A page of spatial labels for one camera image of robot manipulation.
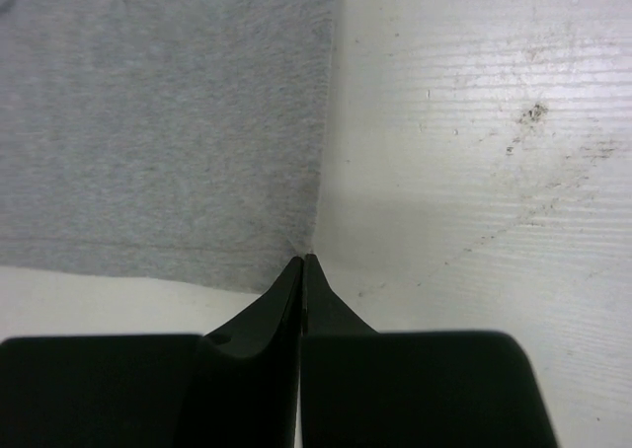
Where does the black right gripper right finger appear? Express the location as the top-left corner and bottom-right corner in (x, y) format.
(300, 255), (557, 447)

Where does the grey tank top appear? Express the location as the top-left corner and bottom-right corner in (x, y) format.
(1, 0), (335, 292)

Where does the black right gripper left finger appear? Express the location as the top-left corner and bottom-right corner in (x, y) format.
(1, 258), (301, 447)

